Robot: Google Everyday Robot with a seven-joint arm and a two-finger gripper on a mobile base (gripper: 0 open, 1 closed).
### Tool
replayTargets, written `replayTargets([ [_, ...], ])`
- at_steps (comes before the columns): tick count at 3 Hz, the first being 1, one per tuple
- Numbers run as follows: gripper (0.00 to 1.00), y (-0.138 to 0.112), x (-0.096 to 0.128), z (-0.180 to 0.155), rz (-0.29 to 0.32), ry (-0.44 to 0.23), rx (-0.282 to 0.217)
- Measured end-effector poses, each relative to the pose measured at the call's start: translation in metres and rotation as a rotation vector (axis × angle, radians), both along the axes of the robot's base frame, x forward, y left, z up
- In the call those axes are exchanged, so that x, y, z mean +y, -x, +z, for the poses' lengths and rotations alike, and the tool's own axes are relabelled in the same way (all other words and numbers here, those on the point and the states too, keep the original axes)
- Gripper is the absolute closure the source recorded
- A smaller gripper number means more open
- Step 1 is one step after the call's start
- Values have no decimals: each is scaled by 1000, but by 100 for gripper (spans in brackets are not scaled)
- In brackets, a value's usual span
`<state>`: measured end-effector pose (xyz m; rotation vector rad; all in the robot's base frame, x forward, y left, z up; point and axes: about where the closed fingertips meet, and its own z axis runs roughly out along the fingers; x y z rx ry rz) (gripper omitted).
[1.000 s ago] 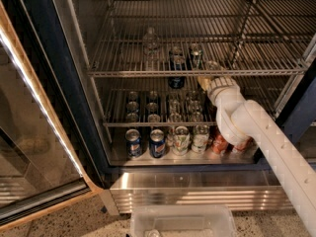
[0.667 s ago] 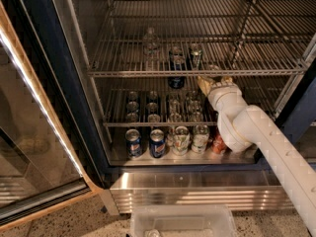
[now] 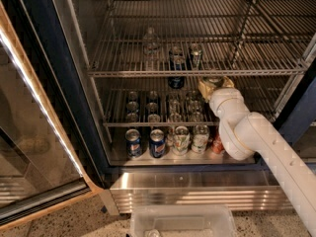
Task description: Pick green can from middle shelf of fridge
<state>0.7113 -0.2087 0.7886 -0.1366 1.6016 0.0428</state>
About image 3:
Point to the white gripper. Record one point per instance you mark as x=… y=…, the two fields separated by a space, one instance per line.
x=219 y=99

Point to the green can shelf front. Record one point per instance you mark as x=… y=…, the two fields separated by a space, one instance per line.
x=213 y=81

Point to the green can shelf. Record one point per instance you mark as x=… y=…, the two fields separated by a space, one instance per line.
x=213 y=81
x=195 y=56

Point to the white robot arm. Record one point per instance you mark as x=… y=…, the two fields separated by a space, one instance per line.
x=244 y=133

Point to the green can middle shelf rear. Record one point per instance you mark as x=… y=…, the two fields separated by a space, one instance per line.
x=195 y=56

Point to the blue can middle shelf front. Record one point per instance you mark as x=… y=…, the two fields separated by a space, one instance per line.
x=177 y=65

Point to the blue can shelf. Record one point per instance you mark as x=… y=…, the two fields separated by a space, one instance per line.
x=177 y=65
x=175 y=52

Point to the blue can middle shelf rear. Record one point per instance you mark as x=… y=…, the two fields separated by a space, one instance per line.
x=175 y=52

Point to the orange can front left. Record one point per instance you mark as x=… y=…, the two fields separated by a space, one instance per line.
x=217 y=146

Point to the white green can front left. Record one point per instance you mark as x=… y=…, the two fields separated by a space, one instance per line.
x=181 y=140

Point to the blue pepsi can front right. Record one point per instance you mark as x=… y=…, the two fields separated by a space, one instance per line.
x=157 y=143

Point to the blue pepsi can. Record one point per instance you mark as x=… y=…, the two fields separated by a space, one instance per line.
x=133 y=143
x=157 y=143

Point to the right blue fridge door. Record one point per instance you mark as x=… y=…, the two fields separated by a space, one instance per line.
x=300 y=110

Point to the blue pepsi can front left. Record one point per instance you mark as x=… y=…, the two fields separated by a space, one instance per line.
x=133 y=143

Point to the stainless fridge base panel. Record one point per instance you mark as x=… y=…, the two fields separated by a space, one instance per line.
x=240 y=190

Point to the open glass fridge door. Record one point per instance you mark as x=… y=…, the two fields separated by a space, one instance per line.
x=45 y=162

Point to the clear water bottle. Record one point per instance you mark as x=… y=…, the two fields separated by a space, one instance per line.
x=151 y=49

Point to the clear plastic bin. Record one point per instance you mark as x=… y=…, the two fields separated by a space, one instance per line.
x=204 y=220

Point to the top wire shelf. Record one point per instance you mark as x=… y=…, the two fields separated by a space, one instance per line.
x=237 y=37

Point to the wire shelf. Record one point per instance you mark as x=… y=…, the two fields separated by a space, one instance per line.
x=151 y=101
x=237 y=37

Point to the middle wire shelf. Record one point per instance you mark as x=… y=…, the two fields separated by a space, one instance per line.
x=151 y=101

